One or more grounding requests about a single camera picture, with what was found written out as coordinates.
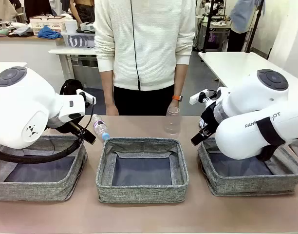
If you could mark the clear water bottle blue cap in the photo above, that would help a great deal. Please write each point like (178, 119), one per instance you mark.
(100, 126)

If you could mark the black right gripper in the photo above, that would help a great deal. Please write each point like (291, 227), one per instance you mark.
(211, 119)

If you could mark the person's left hand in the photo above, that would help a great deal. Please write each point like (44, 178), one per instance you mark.
(174, 103)

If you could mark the person's right hand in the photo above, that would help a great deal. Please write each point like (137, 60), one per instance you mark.
(112, 109)

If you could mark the orange wrist watch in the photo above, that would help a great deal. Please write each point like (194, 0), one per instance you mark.
(177, 98)

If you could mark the black stand pole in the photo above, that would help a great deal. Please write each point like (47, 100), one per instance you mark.
(208, 24)
(255, 26)

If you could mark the person in dark top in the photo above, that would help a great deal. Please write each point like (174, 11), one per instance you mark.
(83, 9)

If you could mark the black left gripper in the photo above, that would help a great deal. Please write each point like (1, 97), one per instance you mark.
(59, 124)

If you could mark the white paper ball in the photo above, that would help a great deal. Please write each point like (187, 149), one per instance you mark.
(202, 123)

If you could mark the clear plastic storage box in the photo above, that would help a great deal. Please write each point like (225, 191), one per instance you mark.
(78, 40)

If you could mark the clear plastic cup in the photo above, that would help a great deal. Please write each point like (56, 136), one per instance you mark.
(173, 122)

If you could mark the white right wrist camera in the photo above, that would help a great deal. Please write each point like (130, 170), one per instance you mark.
(196, 98)

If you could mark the black trousers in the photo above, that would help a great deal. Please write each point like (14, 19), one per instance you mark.
(144, 102)

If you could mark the black backpack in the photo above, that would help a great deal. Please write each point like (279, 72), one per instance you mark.
(71, 85)

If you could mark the white ribbed sweater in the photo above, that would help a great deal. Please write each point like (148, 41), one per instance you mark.
(154, 44)

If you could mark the white plastic container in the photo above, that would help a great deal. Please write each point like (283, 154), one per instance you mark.
(71, 25)

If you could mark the blue cloth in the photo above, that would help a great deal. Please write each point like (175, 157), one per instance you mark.
(49, 33)

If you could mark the white plastic crate basket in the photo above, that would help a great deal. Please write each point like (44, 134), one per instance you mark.
(48, 23)

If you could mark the grey fabric basket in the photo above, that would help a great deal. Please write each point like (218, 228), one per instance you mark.
(141, 192)
(248, 182)
(42, 187)

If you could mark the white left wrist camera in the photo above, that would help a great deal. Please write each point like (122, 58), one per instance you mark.
(87, 96)

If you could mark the cluttered background workbench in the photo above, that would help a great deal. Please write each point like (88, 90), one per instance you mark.
(213, 31)

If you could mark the large white table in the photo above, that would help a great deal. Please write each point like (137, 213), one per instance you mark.
(236, 65)

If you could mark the wooden top counter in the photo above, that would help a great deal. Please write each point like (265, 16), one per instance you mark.
(24, 53)

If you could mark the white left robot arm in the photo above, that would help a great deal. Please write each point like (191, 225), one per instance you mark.
(20, 109)

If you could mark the person's left forearm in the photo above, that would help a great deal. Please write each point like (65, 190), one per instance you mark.
(180, 80)

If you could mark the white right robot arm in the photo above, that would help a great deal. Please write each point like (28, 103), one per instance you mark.
(256, 109)

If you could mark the pile of grey clothes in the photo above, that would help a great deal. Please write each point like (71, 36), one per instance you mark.
(20, 31)

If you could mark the person in blue shirt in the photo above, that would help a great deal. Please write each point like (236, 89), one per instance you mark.
(240, 22)

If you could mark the person's right forearm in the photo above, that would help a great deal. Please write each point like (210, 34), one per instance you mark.
(107, 87)

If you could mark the white background table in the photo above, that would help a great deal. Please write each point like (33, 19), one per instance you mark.
(73, 51)

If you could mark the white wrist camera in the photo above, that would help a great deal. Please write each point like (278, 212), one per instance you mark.
(196, 98)
(87, 96)

